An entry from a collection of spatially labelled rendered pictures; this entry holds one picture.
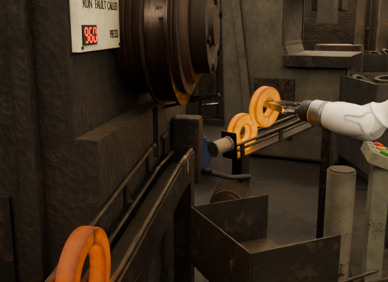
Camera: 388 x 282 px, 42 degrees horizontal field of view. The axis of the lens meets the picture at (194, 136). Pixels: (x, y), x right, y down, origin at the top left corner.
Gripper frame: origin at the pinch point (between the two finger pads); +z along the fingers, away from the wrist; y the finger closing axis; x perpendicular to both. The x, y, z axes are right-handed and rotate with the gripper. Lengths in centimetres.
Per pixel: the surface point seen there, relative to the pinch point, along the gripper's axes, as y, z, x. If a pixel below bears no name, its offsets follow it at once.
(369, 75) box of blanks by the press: 238, 77, -17
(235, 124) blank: -6.1, 8.9, -9.4
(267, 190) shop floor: 119, 82, -88
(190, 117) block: -27.5, 11.4, -4.1
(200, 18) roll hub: -51, -15, 31
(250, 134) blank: 3.3, 8.6, -14.6
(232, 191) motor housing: -17.6, -1.2, -30.7
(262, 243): -59, -46, -20
